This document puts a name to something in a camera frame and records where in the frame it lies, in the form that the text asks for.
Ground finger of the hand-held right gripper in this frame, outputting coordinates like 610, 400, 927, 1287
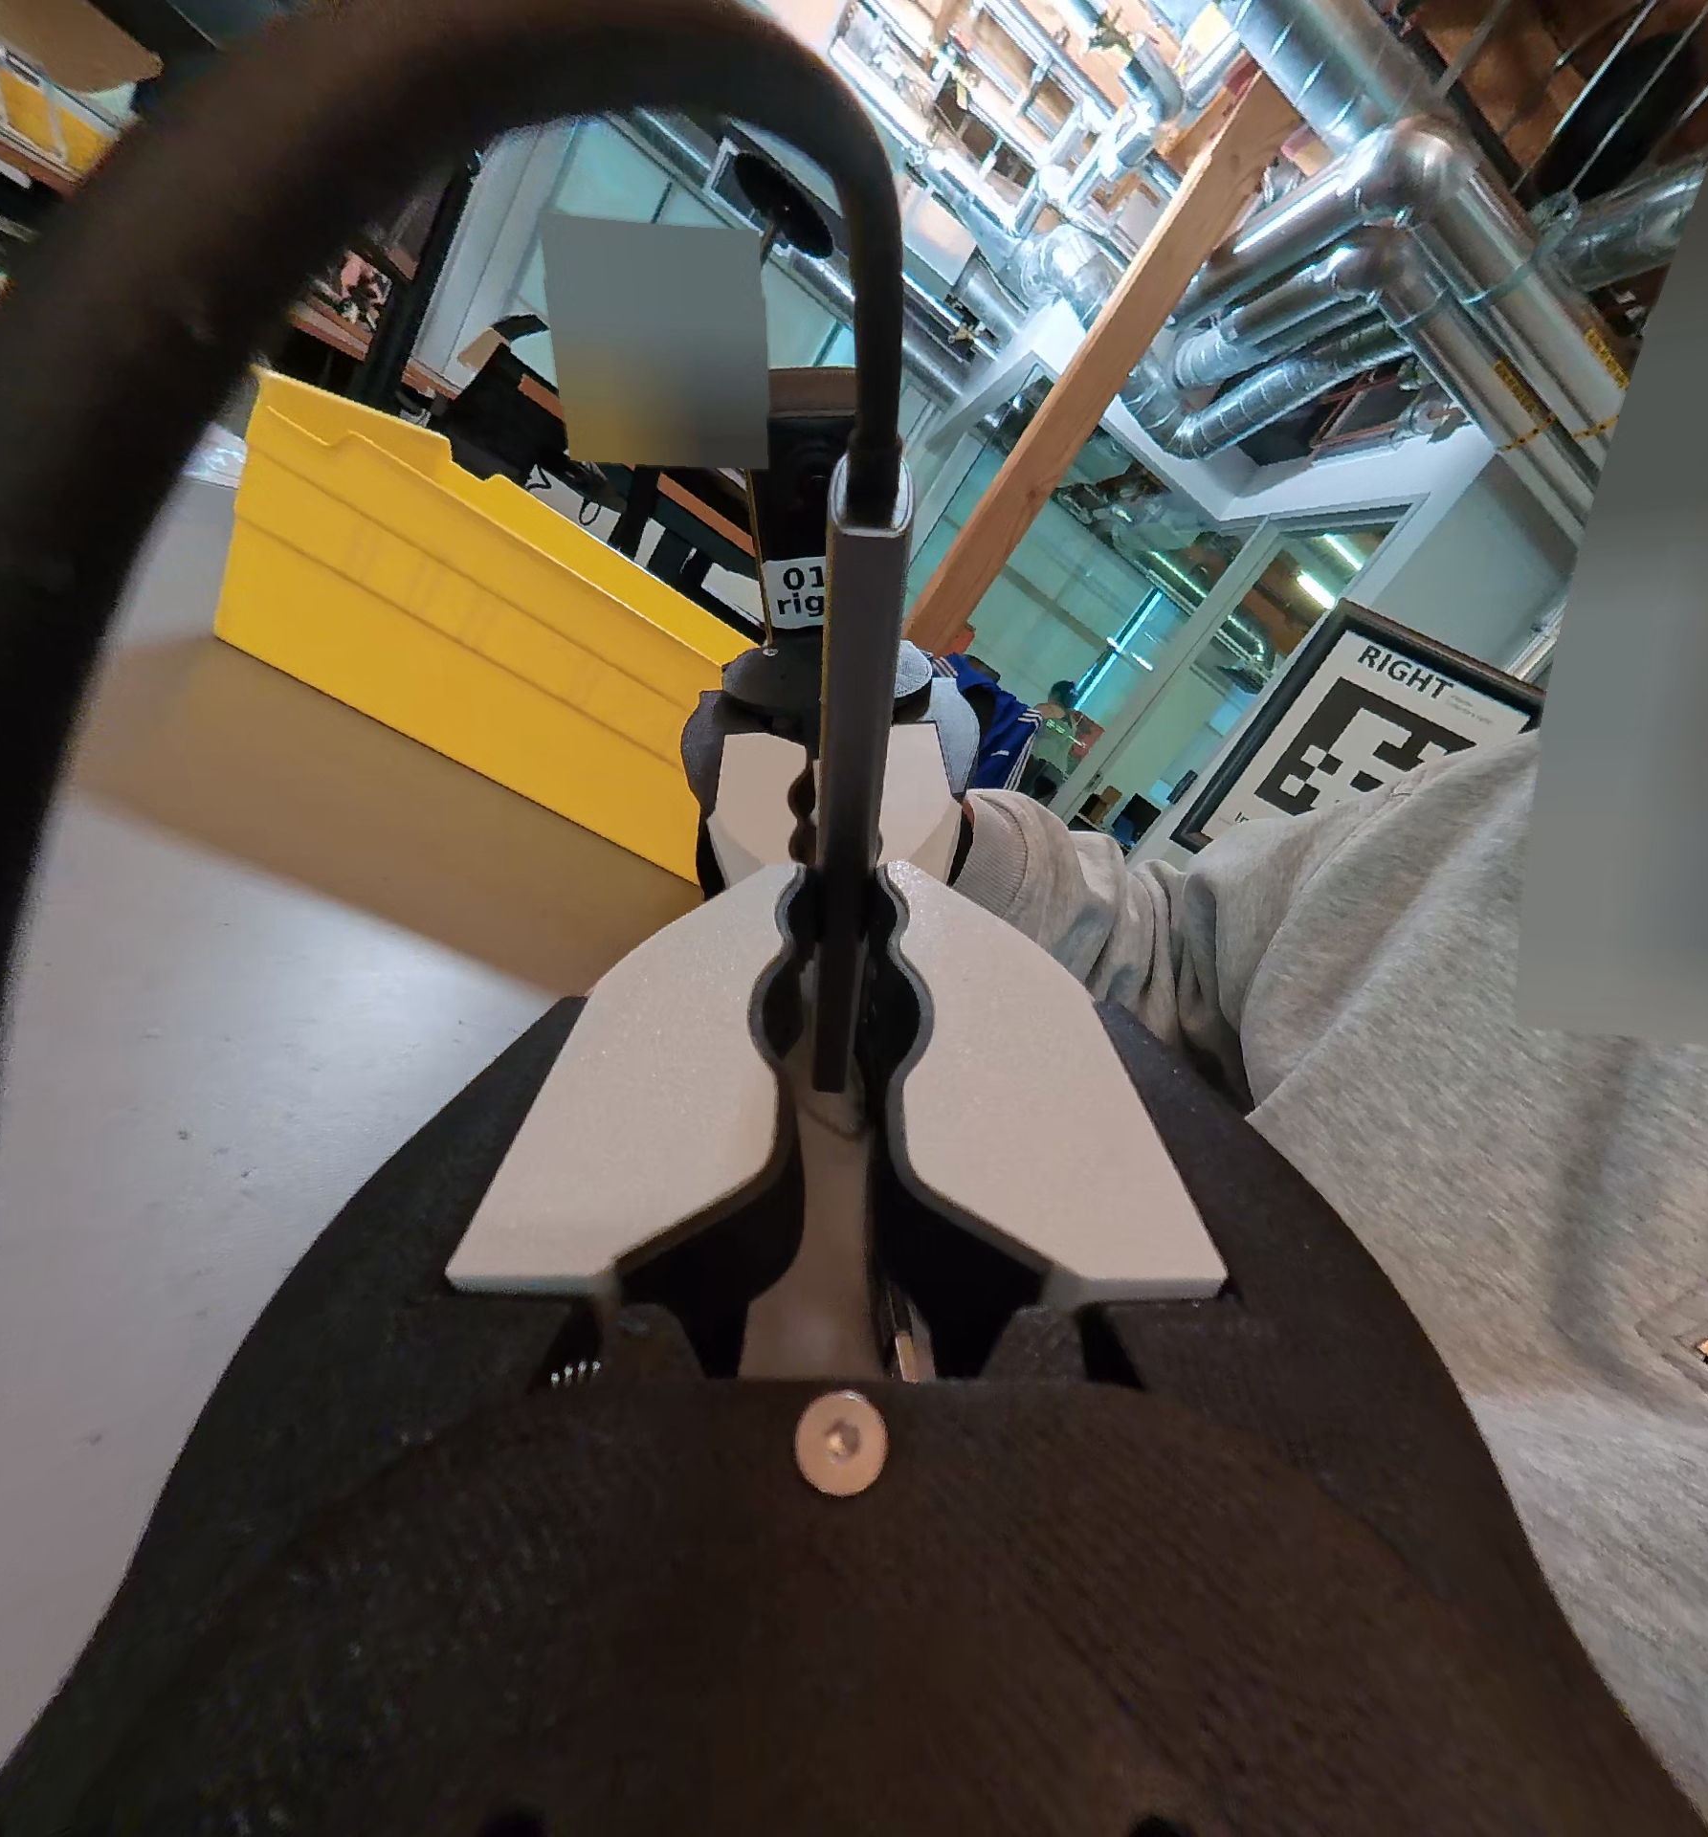
881, 718, 970, 884
706, 724, 812, 899

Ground grey desk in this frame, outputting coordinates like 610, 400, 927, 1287
0, 459, 755, 1783

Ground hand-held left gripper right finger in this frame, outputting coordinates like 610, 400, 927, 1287
871, 862, 1228, 1310

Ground black braided USB cable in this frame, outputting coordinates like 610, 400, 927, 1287
0, 0, 901, 1837

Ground yellow storage bin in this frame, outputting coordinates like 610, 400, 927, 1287
214, 366, 755, 884

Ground silver ventilation ducts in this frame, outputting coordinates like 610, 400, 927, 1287
940, 0, 1708, 477

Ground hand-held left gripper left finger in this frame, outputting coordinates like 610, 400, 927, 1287
444, 866, 814, 1314

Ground framed black-white marker sign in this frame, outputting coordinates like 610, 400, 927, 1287
1169, 602, 1544, 856

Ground black round lamp on pole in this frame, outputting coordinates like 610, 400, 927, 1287
732, 150, 838, 260

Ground wooden beam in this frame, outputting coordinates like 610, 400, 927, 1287
903, 71, 1314, 656

